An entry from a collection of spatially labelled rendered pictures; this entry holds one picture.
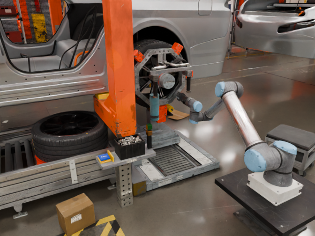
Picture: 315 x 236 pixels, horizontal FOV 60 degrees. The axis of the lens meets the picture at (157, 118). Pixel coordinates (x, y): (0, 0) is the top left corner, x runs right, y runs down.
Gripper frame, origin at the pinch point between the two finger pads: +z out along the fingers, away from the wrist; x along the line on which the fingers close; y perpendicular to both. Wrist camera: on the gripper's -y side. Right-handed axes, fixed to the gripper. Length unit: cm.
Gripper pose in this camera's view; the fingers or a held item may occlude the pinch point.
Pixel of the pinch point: (176, 94)
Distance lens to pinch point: 282.7
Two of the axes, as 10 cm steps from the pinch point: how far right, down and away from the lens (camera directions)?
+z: -4.6, -3.5, 8.1
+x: 6.3, -7.8, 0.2
